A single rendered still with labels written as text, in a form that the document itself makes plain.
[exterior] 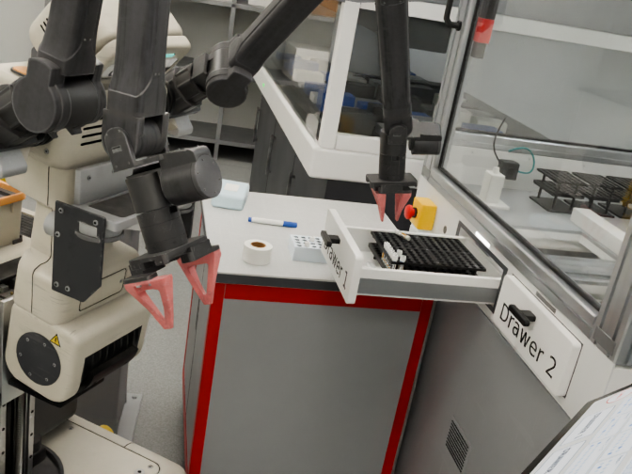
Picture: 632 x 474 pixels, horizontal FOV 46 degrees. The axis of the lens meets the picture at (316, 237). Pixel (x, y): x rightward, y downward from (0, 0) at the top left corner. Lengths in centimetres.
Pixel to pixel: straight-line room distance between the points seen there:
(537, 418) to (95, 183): 92
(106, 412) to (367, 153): 115
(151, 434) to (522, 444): 129
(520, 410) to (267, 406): 69
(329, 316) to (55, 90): 103
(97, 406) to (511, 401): 128
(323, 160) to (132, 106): 150
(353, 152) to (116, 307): 121
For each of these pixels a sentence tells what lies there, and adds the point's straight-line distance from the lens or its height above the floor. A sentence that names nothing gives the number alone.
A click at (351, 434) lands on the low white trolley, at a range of 207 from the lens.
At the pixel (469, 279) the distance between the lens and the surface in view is 163.
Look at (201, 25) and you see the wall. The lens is 574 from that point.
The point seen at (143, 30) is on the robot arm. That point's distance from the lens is 97.
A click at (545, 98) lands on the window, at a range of 162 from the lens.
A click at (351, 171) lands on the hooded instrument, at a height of 84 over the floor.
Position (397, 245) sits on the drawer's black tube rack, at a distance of 170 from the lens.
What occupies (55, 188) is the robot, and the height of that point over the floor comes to 104.
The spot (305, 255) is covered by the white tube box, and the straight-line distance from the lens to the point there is 186.
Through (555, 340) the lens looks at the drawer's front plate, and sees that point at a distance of 143.
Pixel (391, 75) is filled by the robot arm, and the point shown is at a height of 129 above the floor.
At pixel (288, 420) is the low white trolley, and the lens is 200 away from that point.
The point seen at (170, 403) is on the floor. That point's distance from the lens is 261.
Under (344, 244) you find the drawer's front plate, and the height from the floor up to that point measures 91.
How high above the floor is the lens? 148
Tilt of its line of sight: 21 degrees down
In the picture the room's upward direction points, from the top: 10 degrees clockwise
